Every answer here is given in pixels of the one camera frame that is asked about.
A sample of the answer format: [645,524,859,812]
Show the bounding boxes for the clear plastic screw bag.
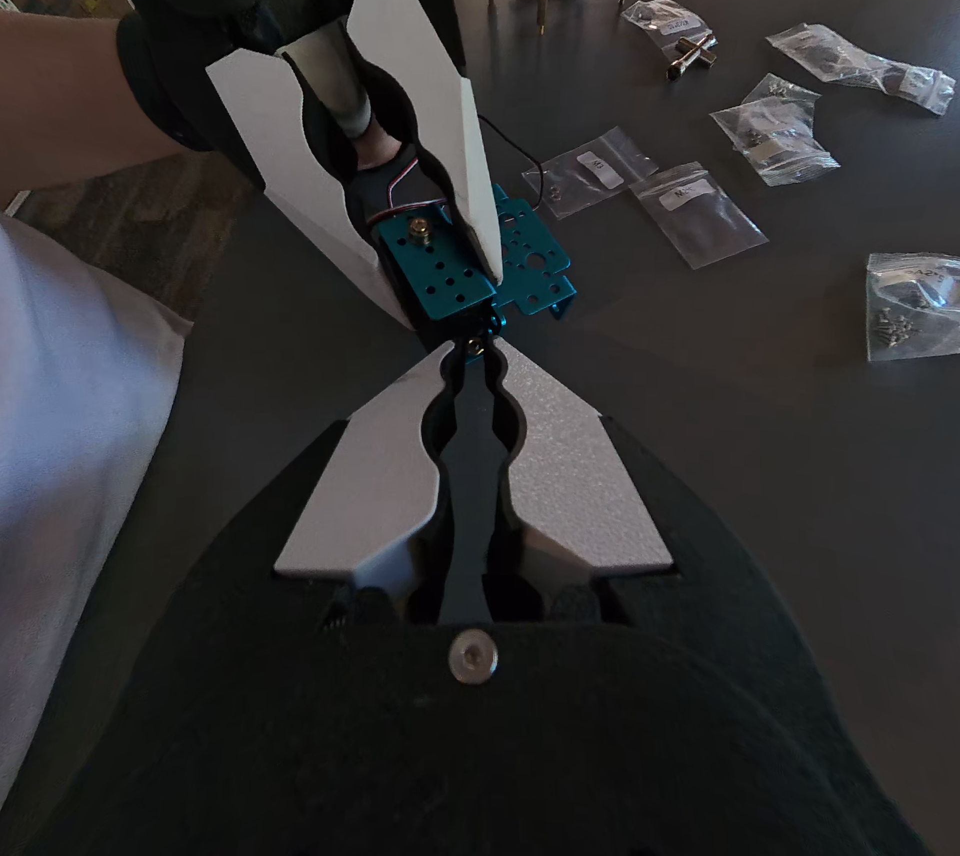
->
[708,72,841,187]
[866,252,960,363]
[628,161,770,270]
[766,24,957,117]
[521,125,660,220]

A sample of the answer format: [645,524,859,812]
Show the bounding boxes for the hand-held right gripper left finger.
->
[273,339,460,621]

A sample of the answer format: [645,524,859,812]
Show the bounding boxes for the dark desk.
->
[97,0,960,856]

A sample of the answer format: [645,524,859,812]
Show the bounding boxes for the person's left forearm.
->
[0,9,187,206]

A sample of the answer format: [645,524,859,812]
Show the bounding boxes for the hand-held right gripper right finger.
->
[480,336,674,621]

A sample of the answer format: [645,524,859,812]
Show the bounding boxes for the black servo with blue bracket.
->
[366,183,577,367]

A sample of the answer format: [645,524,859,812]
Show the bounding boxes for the person's left hand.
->
[354,127,404,170]

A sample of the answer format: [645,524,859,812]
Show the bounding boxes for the person's white shirt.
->
[0,215,195,797]

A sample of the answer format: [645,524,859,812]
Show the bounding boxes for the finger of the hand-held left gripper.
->
[204,46,415,331]
[347,0,504,285]

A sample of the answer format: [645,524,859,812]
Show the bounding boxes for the clear bag of metal standoffs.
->
[621,0,719,82]

